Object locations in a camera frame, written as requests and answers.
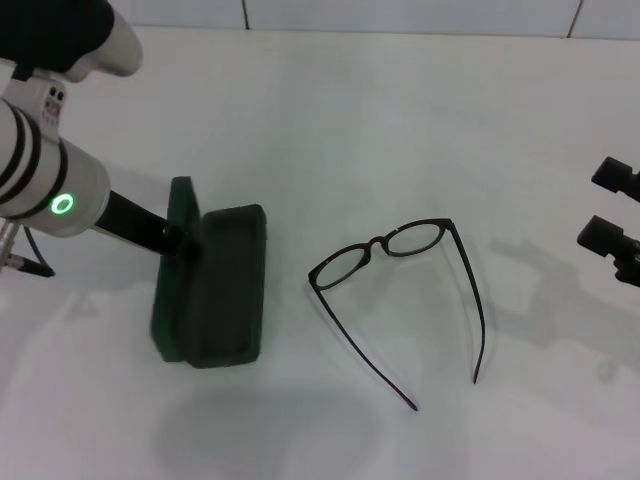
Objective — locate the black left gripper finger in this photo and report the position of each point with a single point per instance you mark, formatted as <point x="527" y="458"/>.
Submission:
<point x="181" y="242"/>

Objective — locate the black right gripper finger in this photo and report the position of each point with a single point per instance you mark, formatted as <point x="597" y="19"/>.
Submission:
<point x="620" y="180"/>
<point x="602" y="235"/>

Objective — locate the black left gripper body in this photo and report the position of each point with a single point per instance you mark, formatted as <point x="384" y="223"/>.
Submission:
<point x="135" y="225"/>

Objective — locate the green glasses case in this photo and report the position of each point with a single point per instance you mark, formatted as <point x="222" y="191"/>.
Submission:
<point x="172" y="300"/>

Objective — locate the black glasses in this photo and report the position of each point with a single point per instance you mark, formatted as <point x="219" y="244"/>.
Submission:
<point x="374" y="243"/>

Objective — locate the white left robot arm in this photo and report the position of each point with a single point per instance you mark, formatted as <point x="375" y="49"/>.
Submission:
<point x="50" y="165"/>

